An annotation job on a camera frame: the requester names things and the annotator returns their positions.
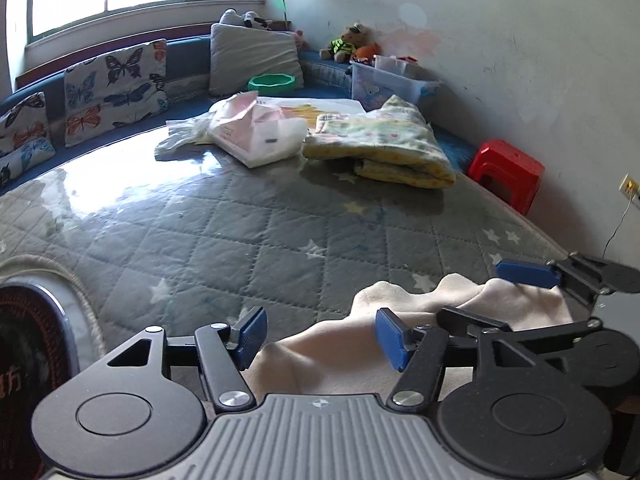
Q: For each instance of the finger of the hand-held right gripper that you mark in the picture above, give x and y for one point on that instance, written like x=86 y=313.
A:
x=475 y=321
x=525 y=272

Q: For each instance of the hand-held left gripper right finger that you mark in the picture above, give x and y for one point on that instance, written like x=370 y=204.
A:
x=392 y=340

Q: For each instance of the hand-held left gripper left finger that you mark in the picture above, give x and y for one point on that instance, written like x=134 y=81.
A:
x=250 y=335

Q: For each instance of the cream sweatshirt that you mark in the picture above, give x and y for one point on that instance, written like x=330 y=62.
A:
x=340 y=350

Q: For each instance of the grey quilted star table cover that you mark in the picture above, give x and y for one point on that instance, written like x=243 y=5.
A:
x=250 y=240

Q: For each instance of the red plastic stool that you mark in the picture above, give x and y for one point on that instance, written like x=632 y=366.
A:
x=505 y=165

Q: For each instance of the yellow floral folded blanket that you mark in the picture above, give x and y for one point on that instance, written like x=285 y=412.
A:
x=385 y=145

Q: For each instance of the pink white plastic bag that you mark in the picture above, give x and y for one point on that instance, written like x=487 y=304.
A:
x=260 y=132

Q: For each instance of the white crumpled plastic bag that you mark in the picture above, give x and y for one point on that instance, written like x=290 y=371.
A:
x=182 y=137

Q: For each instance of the clear plastic storage box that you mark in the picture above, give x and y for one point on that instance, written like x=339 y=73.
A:
x=395 y=90

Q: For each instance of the white printed cloth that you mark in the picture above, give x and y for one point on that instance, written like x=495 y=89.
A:
x=320 y=106

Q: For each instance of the white plastic container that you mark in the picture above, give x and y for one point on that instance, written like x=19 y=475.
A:
x=395 y=66

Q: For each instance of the green bowl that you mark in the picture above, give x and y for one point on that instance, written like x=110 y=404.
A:
x=272 y=82

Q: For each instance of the orange plush toy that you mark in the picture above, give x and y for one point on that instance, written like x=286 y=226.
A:
x=369 y=52

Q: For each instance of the grey cushion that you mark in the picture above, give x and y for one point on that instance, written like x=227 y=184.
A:
x=255 y=57

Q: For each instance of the large butterfly print cushion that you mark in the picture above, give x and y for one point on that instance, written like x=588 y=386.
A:
x=115 y=92

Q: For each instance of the blue sofa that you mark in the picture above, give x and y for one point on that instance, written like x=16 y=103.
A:
x=185 y=60

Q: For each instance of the brown teddy bear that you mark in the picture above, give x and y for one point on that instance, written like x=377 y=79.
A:
x=347 y=42

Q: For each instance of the pink plush toy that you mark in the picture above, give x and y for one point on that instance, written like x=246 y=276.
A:
x=300 y=40

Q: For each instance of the small butterfly print cushion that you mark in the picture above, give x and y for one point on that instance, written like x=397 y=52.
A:
x=25 y=135

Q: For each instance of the white black plush toy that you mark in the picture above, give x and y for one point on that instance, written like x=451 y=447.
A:
x=250 y=20

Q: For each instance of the wall socket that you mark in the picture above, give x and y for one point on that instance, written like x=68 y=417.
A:
x=629 y=187

